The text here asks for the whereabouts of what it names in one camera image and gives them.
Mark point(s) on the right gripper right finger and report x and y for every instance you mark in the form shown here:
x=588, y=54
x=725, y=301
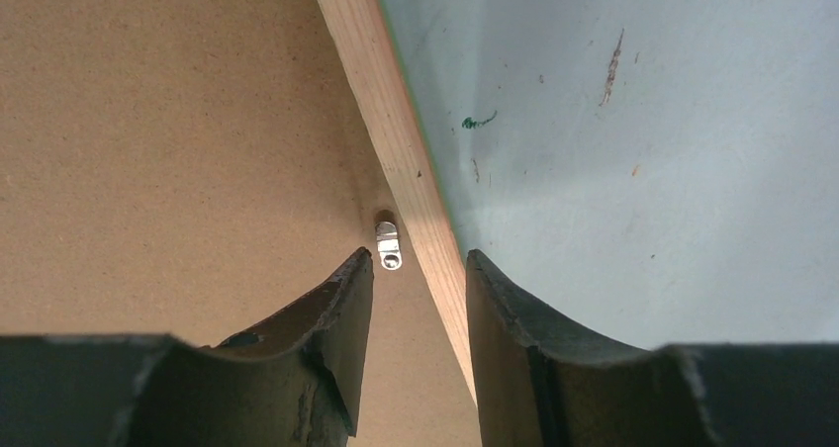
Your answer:
x=543, y=379

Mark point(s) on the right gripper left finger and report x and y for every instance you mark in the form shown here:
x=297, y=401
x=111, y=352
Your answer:
x=292, y=379

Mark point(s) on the brown backing board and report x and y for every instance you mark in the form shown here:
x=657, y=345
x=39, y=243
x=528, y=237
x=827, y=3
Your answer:
x=191, y=167

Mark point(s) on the wooden picture frame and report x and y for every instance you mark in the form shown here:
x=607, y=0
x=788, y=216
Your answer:
x=369, y=57

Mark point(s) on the metal turn clip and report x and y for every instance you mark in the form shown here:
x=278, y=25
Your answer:
x=388, y=240

